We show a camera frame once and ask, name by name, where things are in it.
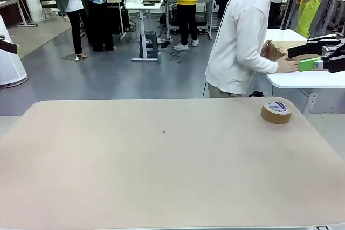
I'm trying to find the grey step stool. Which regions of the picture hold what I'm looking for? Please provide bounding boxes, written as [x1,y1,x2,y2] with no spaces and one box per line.
[139,31,160,59]

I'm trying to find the person in grey trousers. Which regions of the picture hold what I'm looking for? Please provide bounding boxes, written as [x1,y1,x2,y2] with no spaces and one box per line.
[314,0,345,38]

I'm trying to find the white side table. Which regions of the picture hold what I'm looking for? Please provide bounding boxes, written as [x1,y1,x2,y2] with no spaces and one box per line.
[265,28,345,115]

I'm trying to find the brown packing tape roll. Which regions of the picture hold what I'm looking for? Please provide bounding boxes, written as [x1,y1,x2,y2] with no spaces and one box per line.
[260,99,293,125]

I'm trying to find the white height-adjustable desk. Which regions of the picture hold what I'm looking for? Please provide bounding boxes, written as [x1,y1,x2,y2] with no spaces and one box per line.
[124,0,165,62]

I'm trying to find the black stand pole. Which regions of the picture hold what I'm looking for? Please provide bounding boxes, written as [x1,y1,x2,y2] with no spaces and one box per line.
[280,0,305,31]

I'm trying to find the person's right forearm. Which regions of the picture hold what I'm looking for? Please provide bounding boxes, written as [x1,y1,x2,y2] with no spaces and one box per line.
[249,51,279,74]

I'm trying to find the person in lime trousers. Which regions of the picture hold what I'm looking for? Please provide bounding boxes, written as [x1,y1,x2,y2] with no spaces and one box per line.
[295,0,337,39]

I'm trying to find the person in white cardigan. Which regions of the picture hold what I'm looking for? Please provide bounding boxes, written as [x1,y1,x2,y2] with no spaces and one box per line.
[204,0,299,99]

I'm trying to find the person's right hand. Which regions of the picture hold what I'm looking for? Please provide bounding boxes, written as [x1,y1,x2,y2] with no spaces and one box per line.
[277,57,299,73]

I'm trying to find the brown cardboard box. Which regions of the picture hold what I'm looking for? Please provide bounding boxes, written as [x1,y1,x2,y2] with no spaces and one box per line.
[263,40,324,72]

